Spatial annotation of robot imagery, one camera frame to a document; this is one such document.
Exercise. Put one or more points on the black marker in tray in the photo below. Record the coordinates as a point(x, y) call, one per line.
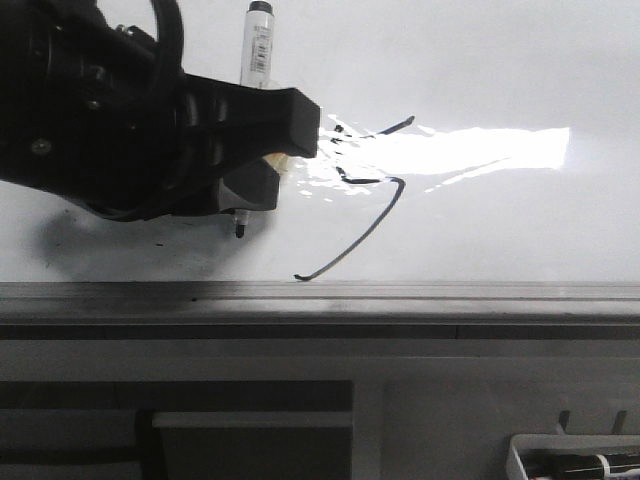
point(573, 466)

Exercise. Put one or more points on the white whiteboard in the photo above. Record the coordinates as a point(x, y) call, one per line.
point(478, 177)

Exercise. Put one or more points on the white marker tray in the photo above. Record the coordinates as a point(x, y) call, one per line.
point(523, 445)

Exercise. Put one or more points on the white whiteboard marker with tape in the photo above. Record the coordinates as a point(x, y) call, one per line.
point(255, 73)

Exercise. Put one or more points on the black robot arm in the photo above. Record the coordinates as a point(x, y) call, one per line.
point(107, 118)

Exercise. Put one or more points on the dark cabinet under whiteboard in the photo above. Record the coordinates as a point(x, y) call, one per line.
point(176, 430)

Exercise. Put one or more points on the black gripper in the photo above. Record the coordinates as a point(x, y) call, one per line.
point(104, 119)

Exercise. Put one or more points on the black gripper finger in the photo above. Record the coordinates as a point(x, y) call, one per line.
point(255, 121)

